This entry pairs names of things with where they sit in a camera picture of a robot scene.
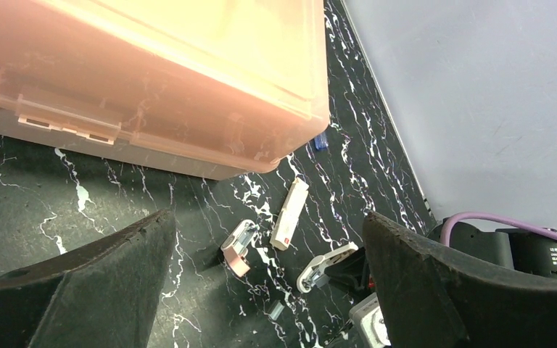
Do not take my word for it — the white mini stapler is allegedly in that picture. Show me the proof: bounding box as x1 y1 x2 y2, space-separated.
296 242 359 294

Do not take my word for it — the pink translucent plastic box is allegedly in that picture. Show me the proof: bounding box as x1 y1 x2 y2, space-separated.
0 1 329 181

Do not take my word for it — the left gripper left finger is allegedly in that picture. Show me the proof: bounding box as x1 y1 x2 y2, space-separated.
0 210 176 347

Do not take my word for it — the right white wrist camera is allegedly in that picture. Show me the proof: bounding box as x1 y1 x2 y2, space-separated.
349 294 391 348

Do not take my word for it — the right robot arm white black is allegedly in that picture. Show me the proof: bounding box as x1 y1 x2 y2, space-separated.
323 221 557 297

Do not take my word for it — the small silver staple strip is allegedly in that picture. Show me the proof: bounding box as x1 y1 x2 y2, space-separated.
267 300 285 321

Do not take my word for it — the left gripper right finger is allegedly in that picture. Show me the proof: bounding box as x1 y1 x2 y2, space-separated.
362 212 557 347

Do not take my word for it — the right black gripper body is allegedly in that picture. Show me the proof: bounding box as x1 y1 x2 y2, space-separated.
324 247 373 298

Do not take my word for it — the blue red pen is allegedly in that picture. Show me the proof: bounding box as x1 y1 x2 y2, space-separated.
313 133 329 151

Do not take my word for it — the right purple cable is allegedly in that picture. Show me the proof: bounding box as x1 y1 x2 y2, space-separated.
439 212 557 252

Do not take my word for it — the pink mini stapler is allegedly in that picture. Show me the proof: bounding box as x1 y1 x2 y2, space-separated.
220 219 258 278

